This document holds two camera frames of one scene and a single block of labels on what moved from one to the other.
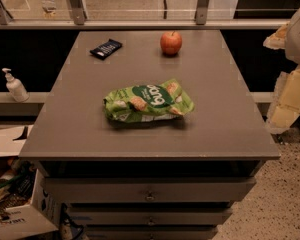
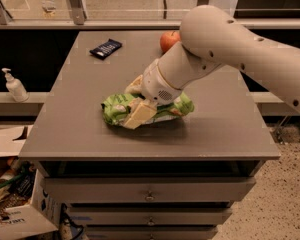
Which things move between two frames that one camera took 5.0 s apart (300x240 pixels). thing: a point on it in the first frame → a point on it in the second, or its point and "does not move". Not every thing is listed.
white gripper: [299, 37] → [155, 81]
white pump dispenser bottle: [15, 88] does not move
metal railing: [1, 19] does not move
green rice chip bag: [149, 102] does not move
